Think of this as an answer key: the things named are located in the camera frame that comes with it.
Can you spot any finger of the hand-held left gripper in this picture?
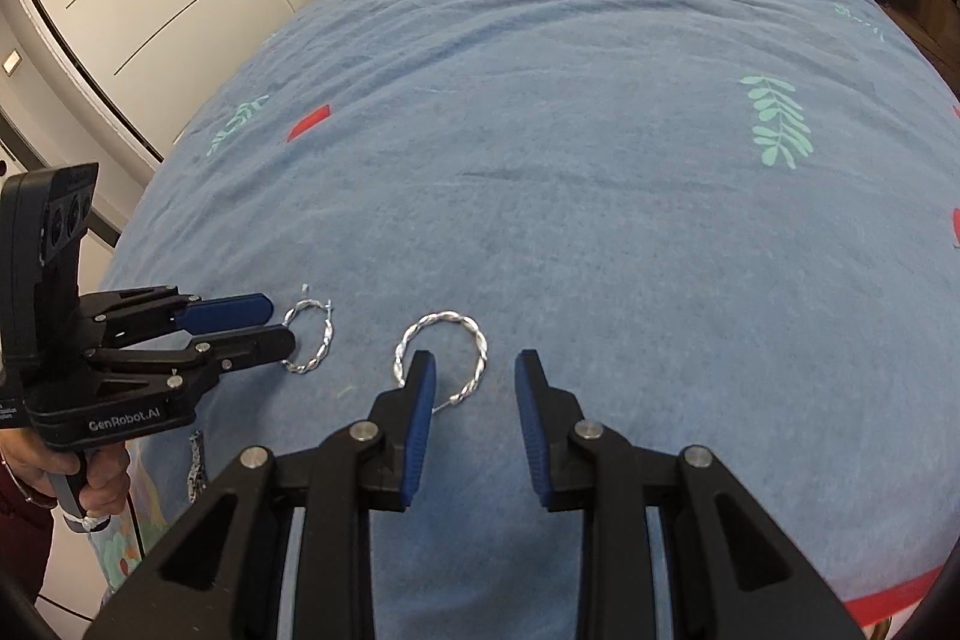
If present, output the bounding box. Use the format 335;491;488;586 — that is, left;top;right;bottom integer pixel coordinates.
87;323;298;387
82;285;273;342

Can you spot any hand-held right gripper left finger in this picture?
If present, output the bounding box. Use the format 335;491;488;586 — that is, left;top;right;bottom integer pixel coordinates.
82;350;438;640

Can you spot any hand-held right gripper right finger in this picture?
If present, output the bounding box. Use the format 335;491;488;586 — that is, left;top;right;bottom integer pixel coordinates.
513;349;867;640

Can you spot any twisted silver hoop earring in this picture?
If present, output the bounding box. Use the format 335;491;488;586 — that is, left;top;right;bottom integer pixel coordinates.
281;284;337;376
394;310;490;414

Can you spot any red box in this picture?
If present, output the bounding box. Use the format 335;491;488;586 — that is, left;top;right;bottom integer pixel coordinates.
844;561;950;626

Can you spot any person's left hand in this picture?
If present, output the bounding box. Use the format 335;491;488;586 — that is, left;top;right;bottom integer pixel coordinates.
0;439;133;521

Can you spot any silver wristwatch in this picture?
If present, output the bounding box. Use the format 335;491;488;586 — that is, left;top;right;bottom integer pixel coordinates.
186;431;209;504

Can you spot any blue printed bedspread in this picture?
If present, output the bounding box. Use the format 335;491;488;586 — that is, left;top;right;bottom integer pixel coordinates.
90;0;960;640

